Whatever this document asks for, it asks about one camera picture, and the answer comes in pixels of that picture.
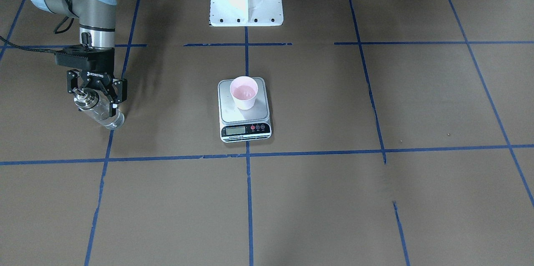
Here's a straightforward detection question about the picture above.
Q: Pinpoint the pink plastic cup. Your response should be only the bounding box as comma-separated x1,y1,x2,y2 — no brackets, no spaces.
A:
229,76,259,110

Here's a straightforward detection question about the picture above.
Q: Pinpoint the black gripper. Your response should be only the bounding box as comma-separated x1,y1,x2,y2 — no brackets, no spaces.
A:
67,70,128,117

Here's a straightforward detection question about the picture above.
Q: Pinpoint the glass sauce dispenser bottle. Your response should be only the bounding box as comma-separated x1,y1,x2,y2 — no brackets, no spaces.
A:
73,88,125,130

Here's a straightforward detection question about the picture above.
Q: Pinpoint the silver digital kitchen scale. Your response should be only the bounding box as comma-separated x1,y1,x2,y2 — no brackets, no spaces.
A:
218,76,272,143

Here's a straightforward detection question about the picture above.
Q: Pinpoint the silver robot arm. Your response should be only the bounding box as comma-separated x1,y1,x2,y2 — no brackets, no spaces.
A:
31,0,127,117

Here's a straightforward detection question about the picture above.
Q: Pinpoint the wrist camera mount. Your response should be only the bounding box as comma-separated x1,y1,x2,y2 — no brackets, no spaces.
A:
55,44,115,75

